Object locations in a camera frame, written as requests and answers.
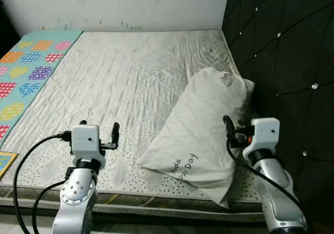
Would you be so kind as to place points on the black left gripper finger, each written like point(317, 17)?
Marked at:
point(82, 123)
point(115, 133)

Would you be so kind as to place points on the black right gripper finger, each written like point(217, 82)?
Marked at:
point(230, 127)

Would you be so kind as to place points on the yellow blue picture book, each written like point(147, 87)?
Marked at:
point(6, 163)

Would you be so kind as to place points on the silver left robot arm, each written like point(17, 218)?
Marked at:
point(77, 197)

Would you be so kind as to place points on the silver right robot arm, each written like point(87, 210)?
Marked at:
point(274, 182)

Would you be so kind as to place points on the white pillow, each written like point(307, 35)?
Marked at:
point(198, 124)

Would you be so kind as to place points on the white quilted mattress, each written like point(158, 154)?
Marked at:
point(120, 77)

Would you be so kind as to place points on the teal heart print sheet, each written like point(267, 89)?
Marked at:
point(31, 72)

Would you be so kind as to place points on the black tufted headboard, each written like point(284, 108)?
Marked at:
point(292, 46)

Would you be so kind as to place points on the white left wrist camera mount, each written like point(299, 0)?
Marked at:
point(86, 139)

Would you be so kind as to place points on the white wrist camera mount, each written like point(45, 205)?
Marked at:
point(263, 132)
point(86, 139)

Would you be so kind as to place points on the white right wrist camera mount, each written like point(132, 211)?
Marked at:
point(263, 132)

